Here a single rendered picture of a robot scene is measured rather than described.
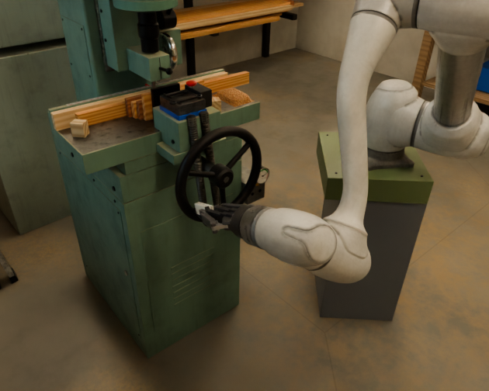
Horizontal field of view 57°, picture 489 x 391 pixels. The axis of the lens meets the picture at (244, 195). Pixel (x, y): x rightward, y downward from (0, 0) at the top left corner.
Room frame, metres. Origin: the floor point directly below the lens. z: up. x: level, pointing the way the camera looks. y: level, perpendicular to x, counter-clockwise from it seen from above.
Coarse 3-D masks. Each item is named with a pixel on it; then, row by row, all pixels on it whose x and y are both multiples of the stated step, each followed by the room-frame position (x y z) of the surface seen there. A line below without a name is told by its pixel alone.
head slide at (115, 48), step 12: (108, 0) 1.34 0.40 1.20; (108, 12) 1.35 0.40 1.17; (120, 12) 1.36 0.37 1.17; (132, 12) 1.38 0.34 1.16; (108, 24) 1.36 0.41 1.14; (120, 24) 1.36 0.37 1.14; (132, 24) 1.38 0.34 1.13; (108, 36) 1.37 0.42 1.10; (120, 36) 1.35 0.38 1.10; (132, 36) 1.38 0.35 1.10; (108, 48) 1.38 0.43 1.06; (120, 48) 1.35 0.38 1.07; (108, 60) 1.39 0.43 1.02; (120, 60) 1.35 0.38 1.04
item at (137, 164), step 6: (228, 138) 1.30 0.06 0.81; (144, 156) 1.11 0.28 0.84; (150, 156) 1.12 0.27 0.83; (156, 156) 1.13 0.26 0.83; (126, 162) 1.07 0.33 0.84; (132, 162) 1.08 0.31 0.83; (138, 162) 1.09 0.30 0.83; (144, 162) 1.10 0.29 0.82; (150, 162) 1.11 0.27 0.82; (156, 162) 1.13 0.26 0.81; (162, 162) 1.14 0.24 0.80; (120, 168) 1.09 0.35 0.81; (126, 168) 1.07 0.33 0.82; (132, 168) 1.08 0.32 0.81; (138, 168) 1.09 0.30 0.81; (144, 168) 1.10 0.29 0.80; (126, 174) 1.07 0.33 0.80
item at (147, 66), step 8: (128, 48) 1.36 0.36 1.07; (136, 48) 1.35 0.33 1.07; (128, 56) 1.36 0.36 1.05; (136, 56) 1.32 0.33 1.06; (144, 56) 1.28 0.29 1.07; (152, 56) 1.28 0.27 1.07; (160, 56) 1.29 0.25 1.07; (168, 56) 1.30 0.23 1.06; (128, 64) 1.36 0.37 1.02; (136, 64) 1.32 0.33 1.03; (144, 64) 1.28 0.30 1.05; (152, 64) 1.27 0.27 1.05; (160, 64) 1.28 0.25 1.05; (168, 64) 1.30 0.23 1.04; (136, 72) 1.33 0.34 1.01; (144, 72) 1.28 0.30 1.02; (152, 72) 1.26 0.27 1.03; (160, 72) 1.28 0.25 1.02; (152, 80) 1.26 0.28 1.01
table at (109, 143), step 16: (224, 112) 1.29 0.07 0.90; (240, 112) 1.33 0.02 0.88; (256, 112) 1.37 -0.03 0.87; (96, 128) 1.15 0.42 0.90; (112, 128) 1.16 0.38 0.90; (128, 128) 1.16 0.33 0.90; (144, 128) 1.16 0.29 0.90; (64, 144) 1.09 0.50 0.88; (80, 144) 1.05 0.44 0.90; (96, 144) 1.05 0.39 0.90; (112, 144) 1.06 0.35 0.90; (128, 144) 1.08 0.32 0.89; (144, 144) 1.11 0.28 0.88; (160, 144) 1.12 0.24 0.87; (224, 144) 1.17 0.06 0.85; (80, 160) 1.01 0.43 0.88; (96, 160) 1.02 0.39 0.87; (112, 160) 1.04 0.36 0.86; (128, 160) 1.07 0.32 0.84; (176, 160) 1.06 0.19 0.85
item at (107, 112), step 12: (240, 72) 1.55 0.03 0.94; (204, 84) 1.43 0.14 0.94; (216, 84) 1.46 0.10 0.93; (228, 84) 1.49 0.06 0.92; (240, 84) 1.53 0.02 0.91; (96, 108) 1.20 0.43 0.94; (108, 108) 1.21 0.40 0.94; (120, 108) 1.23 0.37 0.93; (96, 120) 1.18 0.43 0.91; (108, 120) 1.21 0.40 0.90
